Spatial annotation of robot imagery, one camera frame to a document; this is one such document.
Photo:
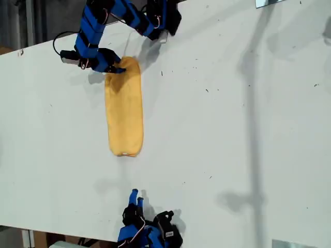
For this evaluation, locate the yellow square towel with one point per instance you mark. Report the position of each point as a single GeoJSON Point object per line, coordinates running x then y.
{"type": "Point", "coordinates": [125, 108]}

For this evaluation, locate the white box under table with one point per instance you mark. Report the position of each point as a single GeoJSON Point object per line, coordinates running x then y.
{"type": "Point", "coordinates": [64, 244]}

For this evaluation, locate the grey metal table leg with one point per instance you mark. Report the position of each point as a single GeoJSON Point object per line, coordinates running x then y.
{"type": "Point", "coordinates": [28, 239]}

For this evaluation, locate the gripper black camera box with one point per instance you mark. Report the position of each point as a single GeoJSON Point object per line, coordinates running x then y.
{"type": "Point", "coordinates": [68, 57]}
{"type": "Point", "coordinates": [169, 230]}

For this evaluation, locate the grey vertical background post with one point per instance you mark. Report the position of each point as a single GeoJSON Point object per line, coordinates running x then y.
{"type": "Point", "coordinates": [29, 23]}

